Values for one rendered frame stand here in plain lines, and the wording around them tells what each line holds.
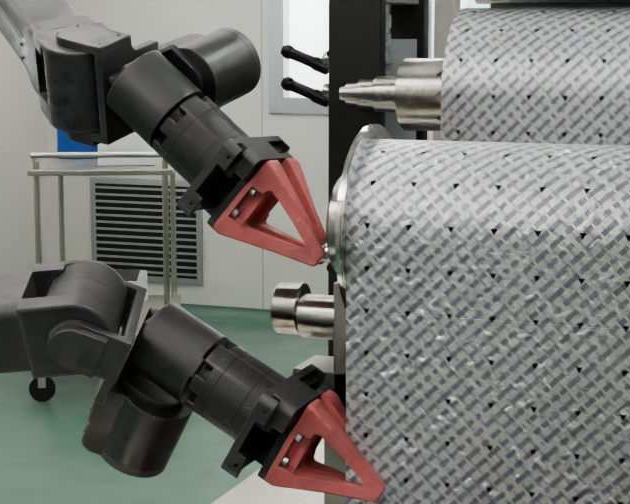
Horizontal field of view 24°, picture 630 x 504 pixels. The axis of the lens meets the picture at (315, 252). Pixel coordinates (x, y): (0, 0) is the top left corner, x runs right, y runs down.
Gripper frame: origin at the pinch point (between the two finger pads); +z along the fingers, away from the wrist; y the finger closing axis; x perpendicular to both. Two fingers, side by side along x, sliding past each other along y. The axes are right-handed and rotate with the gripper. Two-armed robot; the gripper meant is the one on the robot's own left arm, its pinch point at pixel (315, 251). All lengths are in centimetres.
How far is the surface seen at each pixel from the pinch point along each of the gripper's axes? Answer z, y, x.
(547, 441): 21.5, 5.8, 3.4
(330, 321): 3.9, -2.2, -3.9
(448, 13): -27, -95, 7
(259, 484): 3, -44, -38
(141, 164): -158, -404, -153
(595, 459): 24.6, 5.7, 4.8
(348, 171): -0.6, 5.9, 7.7
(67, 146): -194, -421, -176
